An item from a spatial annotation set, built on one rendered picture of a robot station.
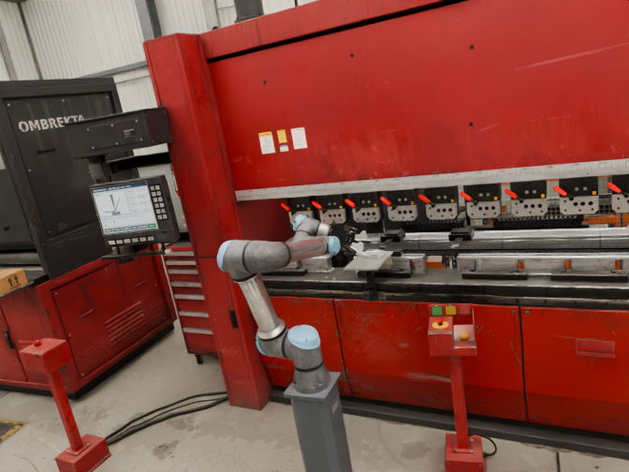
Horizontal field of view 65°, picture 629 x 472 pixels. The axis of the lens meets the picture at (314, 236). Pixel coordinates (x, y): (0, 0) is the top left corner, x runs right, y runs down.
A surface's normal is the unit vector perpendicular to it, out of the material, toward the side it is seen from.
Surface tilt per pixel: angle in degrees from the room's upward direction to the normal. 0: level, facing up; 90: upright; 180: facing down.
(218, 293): 90
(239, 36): 90
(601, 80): 90
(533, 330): 90
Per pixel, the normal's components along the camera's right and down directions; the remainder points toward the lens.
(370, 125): -0.44, 0.31
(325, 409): 0.36, 0.18
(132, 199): -0.22, 0.29
